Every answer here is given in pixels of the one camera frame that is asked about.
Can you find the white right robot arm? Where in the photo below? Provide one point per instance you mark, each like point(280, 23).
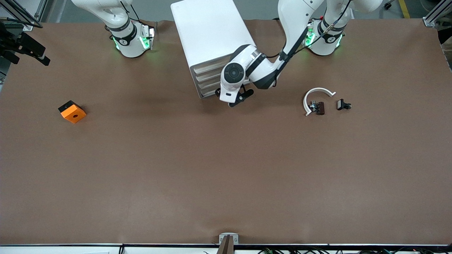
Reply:
point(129, 42)

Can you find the brown paper table cover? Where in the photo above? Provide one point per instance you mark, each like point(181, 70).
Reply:
point(226, 176)

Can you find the orange and black square box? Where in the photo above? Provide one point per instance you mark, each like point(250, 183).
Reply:
point(74, 114)

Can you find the aluminium frame profile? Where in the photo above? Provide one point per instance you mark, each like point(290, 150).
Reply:
point(432, 17)
point(28, 20)

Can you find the grey stand leg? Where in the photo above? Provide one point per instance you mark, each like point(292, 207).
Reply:
point(389, 5)

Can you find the white drawer cabinet housing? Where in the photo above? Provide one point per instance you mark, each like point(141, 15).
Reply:
point(208, 31)

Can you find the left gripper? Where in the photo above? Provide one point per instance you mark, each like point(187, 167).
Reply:
point(216, 92)

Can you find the small black clip component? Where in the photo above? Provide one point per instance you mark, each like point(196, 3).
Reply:
point(340, 104)

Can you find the dark brown small component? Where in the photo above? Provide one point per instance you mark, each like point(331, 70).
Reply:
point(320, 108)

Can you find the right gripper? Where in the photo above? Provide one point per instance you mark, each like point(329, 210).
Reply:
point(18, 45)

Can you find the white cabinet drawer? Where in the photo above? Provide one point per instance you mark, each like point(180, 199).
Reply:
point(210, 91)
point(212, 66)
point(210, 74)
point(210, 83)

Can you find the brown bar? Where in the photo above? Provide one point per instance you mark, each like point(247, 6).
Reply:
point(226, 247)

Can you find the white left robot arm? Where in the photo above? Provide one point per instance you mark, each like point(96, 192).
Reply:
point(296, 17)

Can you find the white table edge frame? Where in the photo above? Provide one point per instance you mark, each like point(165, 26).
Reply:
point(53, 249)

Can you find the grey metal bracket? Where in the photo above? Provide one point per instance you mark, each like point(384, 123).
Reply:
point(229, 234)

